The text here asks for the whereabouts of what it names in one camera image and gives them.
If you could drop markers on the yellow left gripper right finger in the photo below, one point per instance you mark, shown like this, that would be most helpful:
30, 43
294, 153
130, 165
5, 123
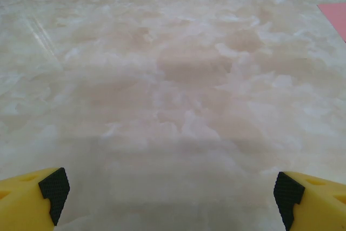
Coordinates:
319, 204

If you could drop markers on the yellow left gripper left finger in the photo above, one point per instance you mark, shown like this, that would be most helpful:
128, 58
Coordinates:
21, 201

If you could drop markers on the pink red cloth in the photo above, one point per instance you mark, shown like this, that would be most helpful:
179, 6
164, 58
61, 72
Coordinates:
336, 17

